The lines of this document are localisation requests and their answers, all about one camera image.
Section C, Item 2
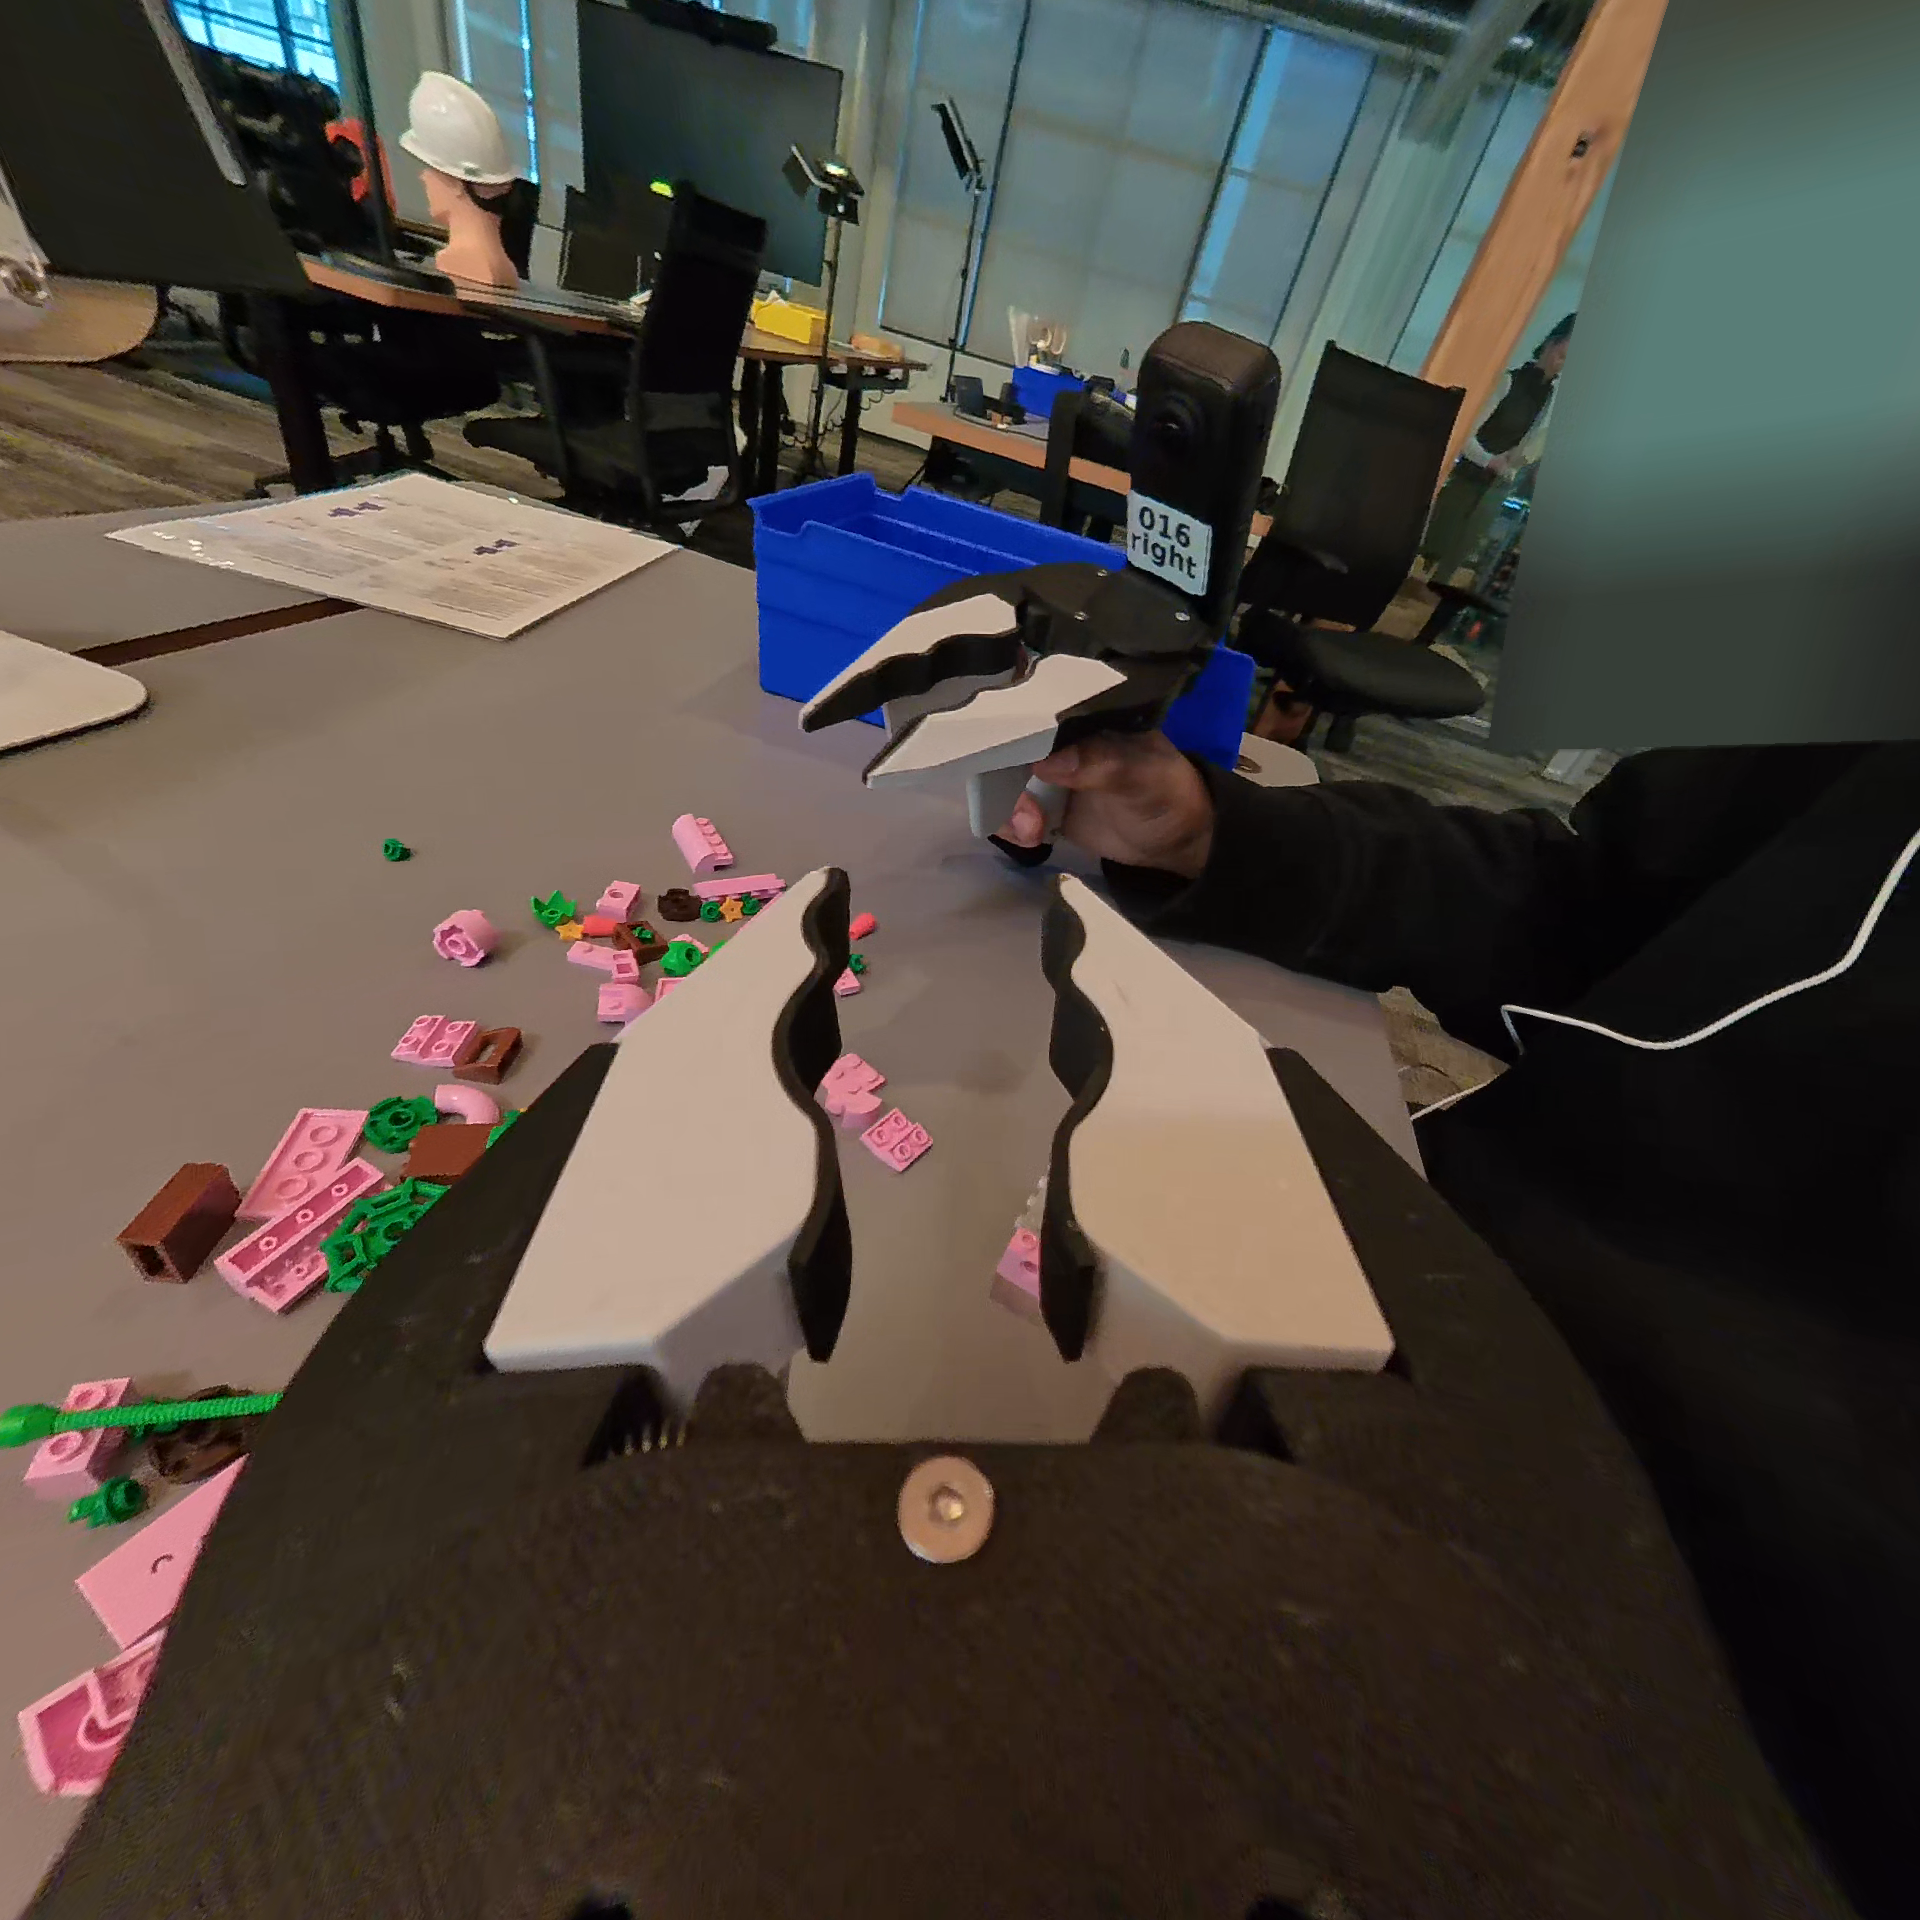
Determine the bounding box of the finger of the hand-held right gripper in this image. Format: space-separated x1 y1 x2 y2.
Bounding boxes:
862 654 1129 794
798 589 1039 735

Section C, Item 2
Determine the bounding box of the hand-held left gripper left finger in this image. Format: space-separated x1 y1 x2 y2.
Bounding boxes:
481 864 858 1384

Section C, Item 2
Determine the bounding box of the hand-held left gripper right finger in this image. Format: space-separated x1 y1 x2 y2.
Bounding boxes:
1038 872 1402 1423

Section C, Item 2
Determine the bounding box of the person's right forearm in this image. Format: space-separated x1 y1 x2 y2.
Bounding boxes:
1102 750 1622 1038

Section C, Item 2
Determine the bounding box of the person's right hand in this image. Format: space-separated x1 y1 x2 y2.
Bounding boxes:
1009 728 1213 880

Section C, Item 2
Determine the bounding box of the blue plastic bin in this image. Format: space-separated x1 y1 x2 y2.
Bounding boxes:
749 471 1260 771

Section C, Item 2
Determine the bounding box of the wooden office desk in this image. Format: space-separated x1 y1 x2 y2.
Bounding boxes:
891 398 1277 541
246 256 923 496

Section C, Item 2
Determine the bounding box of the pile of pink toy bricks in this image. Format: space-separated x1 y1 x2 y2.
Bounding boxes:
17 810 939 1798

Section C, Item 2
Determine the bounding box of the brown hollow box brick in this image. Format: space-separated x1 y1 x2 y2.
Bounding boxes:
117 1162 243 1287

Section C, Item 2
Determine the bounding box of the black light stand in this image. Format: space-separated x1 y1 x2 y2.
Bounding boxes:
930 95 994 406
785 141 868 466

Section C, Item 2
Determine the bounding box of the printed paper sheet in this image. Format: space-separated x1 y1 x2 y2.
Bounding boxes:
107 471 681 643

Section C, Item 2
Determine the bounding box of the large black monitor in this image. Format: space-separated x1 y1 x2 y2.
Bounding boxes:
574 0 846 290

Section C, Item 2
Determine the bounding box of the long green toy stem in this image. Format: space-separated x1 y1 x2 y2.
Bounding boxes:
0 1388 287 1450

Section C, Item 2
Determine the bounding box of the mannequin head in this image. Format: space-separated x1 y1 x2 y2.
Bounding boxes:
420 164 523 295

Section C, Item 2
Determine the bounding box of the wooden pillar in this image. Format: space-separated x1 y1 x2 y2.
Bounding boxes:
1417 0 1670 436

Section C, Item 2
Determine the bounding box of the white hard hat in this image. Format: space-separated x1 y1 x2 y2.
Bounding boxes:
397 71 519 186

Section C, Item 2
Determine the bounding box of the white book stand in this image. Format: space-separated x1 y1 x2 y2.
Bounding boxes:
0 150 165 755

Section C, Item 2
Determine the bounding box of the black flat panel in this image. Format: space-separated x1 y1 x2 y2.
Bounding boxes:
0 0 308 298

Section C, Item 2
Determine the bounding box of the white cable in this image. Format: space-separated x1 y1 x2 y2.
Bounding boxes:
1411 861 1920 1119

